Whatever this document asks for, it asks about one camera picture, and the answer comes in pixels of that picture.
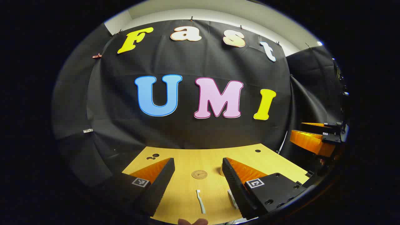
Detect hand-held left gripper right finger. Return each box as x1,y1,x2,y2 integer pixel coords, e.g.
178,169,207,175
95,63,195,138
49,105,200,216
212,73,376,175
222,157,306,220

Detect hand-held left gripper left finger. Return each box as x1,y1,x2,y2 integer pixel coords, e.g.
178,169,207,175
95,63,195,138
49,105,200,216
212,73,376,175
100,158,175,217

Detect black backdrop cloth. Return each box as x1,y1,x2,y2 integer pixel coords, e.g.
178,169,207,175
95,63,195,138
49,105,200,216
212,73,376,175
52,19,347,188

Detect pale green toothbrush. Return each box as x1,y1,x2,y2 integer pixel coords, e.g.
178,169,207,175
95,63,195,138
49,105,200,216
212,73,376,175
196,189,207,215

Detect thin white cord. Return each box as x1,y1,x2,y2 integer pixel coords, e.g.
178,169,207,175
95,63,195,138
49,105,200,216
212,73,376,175
277,131,288,153

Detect wooden desktop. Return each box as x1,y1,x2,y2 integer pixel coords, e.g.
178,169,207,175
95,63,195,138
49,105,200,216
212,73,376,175
121,143,310,225

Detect white toothpaste tube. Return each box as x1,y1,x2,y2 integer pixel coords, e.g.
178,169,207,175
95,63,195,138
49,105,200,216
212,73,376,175
227,189,238,209

